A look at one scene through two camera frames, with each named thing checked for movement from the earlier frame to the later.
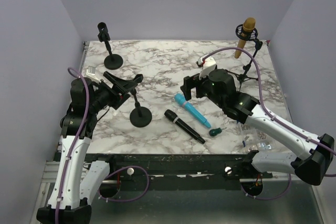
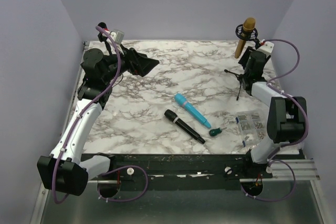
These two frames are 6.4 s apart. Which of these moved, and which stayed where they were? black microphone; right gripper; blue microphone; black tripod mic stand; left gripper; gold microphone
Moved: left gripper; right gripper
Stayed: black tripod mic stand; blue microphone; black microphone; gold microphone
